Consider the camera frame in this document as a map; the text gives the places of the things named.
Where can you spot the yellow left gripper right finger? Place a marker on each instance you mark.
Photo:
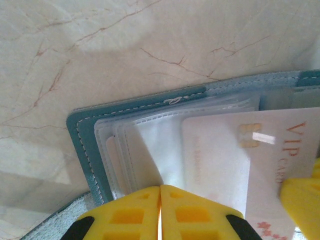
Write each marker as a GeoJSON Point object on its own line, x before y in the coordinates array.
{"type": "Point", "coordinates": [195, 217]}

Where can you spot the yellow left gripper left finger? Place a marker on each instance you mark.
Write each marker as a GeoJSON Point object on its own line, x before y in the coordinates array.
{"type": "Point", "coordinates": [127, 220]}

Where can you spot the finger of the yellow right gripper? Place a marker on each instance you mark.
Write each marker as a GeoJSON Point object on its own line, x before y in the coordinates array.
{"type": "Point", "coordinates": [302, 200]}
{"type": "Point", "coordinates": [316, 170]}

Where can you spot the white VIP card with flowers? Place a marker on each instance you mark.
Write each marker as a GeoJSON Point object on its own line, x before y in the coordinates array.
{"type": "Point", "coordinates": [220, 155]}

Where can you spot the teal leather card holder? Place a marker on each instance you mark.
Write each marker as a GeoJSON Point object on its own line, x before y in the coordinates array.
{"type": "Point", "coordinates": [82, 140]}

